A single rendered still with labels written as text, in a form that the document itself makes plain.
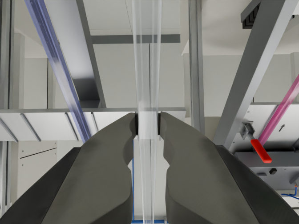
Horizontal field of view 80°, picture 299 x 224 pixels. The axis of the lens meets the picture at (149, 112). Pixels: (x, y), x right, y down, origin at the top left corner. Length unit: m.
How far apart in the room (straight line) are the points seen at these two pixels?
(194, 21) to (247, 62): 0.38
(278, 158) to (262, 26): 0.35
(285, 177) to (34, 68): 2.48
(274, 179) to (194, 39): 0.51
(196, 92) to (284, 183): 0.37
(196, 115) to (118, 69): 1.66
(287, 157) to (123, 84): 1.82
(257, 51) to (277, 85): 2.21
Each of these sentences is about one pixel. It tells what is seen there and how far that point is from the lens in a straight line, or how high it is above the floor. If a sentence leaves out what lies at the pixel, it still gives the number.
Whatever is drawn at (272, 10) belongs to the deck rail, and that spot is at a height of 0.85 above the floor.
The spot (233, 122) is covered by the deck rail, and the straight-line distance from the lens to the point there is 0.46.
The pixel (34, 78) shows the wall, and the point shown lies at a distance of 2.54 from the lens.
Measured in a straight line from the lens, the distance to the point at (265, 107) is 0.48.
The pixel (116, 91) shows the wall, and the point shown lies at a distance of 2.15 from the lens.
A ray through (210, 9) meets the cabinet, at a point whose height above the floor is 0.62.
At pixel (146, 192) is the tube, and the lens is 0.20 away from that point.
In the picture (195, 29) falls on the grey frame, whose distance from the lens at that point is 0.75.
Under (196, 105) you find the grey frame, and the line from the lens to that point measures 0.66.
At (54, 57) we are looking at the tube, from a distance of 0.24.
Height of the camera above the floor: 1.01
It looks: 3 degrees down
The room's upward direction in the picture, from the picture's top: 179 degrees clockwise
